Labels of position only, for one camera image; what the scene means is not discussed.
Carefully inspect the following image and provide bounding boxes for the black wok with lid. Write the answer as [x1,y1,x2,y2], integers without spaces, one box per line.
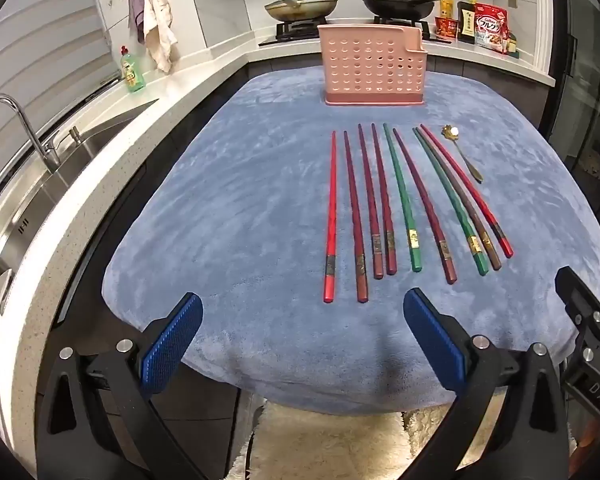
[361,0,443,22]

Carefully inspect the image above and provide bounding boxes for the red instant noodle cup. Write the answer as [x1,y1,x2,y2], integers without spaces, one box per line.
[434,16,458,40]

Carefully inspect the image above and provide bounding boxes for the green dish soap bottle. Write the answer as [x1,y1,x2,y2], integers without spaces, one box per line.
[119,45,146,93]

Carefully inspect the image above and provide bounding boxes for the brown chopstick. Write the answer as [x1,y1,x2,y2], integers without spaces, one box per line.
[417,129,503,271]

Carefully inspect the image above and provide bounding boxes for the pink perforated utensil holder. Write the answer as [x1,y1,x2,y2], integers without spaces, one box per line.
[317,23,429,107]

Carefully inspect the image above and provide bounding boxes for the purple cloth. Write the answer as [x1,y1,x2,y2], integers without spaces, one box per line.
[128,0,148,45]

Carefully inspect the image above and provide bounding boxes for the black framed glass door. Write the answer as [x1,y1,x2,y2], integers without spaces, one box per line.
[540,0,600,261]

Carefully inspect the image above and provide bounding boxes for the red cereal bag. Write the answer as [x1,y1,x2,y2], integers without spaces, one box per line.
[474,2,511,53]

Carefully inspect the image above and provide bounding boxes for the maroon chopstick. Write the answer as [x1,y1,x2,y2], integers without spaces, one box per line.
[370,123,398,277]
[356,123,385,281]
[392,128,458,285]

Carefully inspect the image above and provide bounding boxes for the dark soy sauce bottle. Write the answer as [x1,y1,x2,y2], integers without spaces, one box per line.
[456,0,478,43]

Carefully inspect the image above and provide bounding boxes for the green chopstick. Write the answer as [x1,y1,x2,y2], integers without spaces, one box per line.
[412,127,490,276]
[383,122,424,273]

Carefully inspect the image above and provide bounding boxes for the black gas stove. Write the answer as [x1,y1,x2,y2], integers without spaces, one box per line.
[257,19,453,48]

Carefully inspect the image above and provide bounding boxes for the white window blinds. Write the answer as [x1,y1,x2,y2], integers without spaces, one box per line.
[0,0,116,126]

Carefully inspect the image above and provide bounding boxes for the gold spoon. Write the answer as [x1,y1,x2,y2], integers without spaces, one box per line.
[441,125,483,183]

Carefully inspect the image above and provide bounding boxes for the cream towel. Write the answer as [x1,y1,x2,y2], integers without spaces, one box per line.
[144,0,178,73]

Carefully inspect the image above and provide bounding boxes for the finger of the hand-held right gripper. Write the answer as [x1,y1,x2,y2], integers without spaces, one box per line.
[555,266,600,376]

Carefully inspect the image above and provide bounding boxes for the dark red chopstick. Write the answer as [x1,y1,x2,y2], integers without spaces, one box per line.
[342,130,370,304]

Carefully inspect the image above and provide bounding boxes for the stainless steel sink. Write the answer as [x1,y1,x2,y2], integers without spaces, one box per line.
[0,100,161,311]

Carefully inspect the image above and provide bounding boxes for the chrome faucet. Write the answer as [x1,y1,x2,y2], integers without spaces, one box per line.
[0,95,61,173]

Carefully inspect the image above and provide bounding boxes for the beige wok with glass lid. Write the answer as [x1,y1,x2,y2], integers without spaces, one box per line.
[264,0,340,23]

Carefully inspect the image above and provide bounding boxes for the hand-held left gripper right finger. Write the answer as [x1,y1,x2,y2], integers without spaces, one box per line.
[403,288,571,480]

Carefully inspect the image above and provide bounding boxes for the blue plush mat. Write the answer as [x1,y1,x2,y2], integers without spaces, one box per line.
[101,66,600,416]

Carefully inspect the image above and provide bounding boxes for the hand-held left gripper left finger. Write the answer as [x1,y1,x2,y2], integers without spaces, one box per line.
[32,292,204,480]

